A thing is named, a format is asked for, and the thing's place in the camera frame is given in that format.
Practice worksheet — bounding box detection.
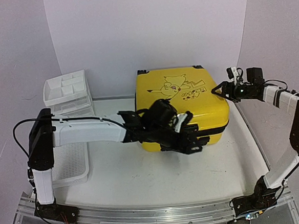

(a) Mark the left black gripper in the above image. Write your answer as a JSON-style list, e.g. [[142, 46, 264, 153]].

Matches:
[[148, 121, 204, 158]]

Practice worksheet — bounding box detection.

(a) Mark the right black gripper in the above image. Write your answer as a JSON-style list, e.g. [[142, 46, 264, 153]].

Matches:
[[210, 80, 254, 105]]

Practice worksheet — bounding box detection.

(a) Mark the yellow Pikachu hard-shell suitcase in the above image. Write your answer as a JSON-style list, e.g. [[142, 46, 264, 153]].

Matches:
[[135, 65, 229, 145]]

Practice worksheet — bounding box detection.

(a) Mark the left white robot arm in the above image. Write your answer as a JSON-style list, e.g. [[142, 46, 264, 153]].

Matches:
[[25, 99, 210, 224]]

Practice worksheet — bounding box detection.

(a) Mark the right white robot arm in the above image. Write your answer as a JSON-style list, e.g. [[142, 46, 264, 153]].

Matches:
[[211, 67, 299, 220]]

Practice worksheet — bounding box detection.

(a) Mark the white perforated plastic basket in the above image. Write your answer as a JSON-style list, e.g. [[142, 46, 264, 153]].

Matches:
[[52, 143, 90, 189]]

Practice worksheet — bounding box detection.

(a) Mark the white plastic drawer organizer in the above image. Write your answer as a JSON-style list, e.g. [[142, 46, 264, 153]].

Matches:
[[42, 70, 94, 116]]

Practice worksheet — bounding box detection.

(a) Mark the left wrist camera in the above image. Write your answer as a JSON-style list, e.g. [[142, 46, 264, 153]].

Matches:
[[172, 111, 194, 133]]

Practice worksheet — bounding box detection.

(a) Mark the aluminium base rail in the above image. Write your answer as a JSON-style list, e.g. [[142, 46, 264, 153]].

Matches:
[[13, 187, 299, 224]]

